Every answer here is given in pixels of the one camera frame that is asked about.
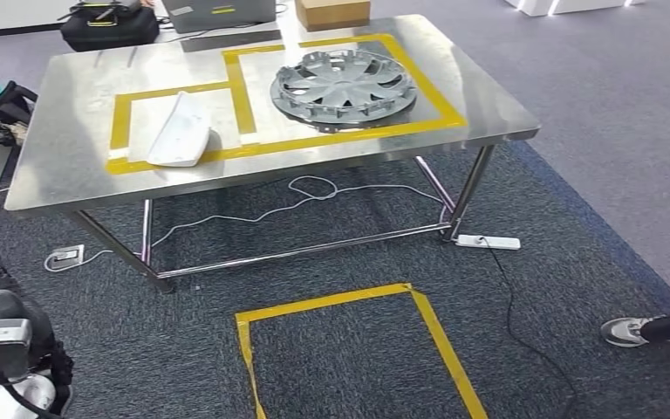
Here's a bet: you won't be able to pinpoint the yellow tape frames on workbench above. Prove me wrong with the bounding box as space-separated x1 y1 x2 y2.
106 32 468 175

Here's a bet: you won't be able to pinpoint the white lit plinth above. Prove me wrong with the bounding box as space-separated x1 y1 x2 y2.
505 0 646 17

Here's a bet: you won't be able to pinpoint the black floor cable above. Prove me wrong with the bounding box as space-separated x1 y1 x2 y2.
481 238 579 419

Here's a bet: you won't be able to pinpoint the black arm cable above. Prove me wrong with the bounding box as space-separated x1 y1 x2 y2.
0 378 65 419

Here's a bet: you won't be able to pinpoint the white curved plastic part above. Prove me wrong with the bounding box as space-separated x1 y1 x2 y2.
147 91 213 168

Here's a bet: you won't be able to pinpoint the white power strip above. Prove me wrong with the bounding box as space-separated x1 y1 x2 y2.
456 234 521 251

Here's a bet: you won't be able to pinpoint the thin white floor cable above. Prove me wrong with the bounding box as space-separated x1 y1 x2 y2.
44 175 446 273

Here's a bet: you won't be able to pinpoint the brown cardboard box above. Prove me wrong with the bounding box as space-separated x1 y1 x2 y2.
294 0 372 33

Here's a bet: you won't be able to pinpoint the floor socket plate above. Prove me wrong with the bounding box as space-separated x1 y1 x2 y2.
50 244 85 270

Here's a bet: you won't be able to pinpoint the grey laptop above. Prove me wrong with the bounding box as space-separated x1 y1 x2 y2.
161 0 278 34

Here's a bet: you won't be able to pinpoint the yellow floor tape square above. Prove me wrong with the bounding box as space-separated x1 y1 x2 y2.
235 283 489 419

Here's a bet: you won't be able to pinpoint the black and teal bag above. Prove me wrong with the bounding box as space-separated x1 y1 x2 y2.
0 80 38 147

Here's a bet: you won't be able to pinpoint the steel workbench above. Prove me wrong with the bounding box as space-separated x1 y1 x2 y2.
3 14 541 293

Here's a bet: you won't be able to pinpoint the grey wheel cover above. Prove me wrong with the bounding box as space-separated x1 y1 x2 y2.
270 49 418 133

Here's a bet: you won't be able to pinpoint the black carrying case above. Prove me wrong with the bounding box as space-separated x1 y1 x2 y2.
58 5 161 53

